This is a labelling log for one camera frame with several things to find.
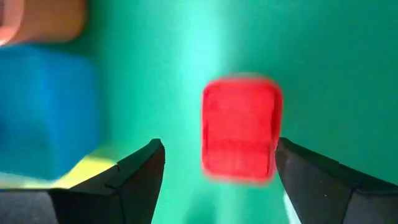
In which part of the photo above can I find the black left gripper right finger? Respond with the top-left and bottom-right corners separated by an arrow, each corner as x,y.
274,137 -> 398,224

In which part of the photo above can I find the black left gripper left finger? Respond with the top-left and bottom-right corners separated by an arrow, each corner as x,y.
48,138 -> 166,224

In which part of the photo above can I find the pink-red spice tin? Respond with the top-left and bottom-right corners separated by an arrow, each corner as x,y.
201,74 -> 284,187

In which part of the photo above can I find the yellow-green plastic bin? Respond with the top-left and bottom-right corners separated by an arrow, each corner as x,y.
0,149 -> 121,190

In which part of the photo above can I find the teal blue plastic bin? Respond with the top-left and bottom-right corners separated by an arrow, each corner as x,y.
0,43 -> 104,182

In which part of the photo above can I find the orange plastic bin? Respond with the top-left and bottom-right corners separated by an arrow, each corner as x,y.
0,0 -> 88,47

